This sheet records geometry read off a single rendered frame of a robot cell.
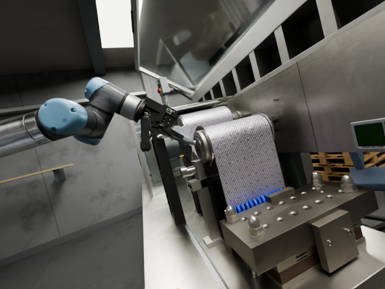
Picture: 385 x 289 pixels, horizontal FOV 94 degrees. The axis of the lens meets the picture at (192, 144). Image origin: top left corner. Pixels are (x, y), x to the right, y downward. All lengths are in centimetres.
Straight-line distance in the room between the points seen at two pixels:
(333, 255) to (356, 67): 44
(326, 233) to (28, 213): 450
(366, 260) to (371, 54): 48
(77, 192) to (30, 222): 86
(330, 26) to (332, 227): 50
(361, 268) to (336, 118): 37
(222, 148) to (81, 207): 401
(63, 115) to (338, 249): 68
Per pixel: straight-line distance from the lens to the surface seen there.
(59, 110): 46
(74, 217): 448
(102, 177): 429
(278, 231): 50
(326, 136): 67
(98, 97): 59
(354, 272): 62
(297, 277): 57
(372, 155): 366
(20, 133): 52
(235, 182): 62
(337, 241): 58
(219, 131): 60
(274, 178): 71
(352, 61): 61
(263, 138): 68
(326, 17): 67
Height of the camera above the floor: 128
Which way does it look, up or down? 2 degrees down
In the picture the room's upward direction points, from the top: 15 degrees counter-clockwise
